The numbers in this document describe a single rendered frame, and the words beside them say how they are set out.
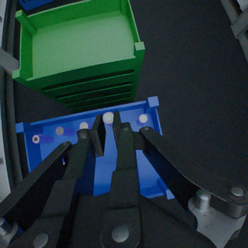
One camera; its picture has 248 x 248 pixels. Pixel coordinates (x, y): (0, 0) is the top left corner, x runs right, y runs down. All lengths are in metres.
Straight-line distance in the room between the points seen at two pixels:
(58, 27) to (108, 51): 0.18
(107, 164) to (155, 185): 0.13
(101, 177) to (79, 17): 0.45
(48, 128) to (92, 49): 0.24
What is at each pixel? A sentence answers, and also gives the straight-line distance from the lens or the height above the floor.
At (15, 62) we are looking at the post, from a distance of 0.97.
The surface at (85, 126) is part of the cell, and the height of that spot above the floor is 0.39.
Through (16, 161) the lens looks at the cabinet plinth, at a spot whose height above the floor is 0.02.
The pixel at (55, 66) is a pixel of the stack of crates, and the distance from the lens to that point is 0.44.
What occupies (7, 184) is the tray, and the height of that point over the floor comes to 0.14.
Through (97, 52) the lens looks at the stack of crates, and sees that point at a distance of 0.42.
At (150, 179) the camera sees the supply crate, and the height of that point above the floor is 0.32.
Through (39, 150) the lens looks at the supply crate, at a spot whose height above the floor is 0.33.
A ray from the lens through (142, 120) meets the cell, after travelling 0.28.
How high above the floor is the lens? 0.66
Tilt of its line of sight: 85 degrees down
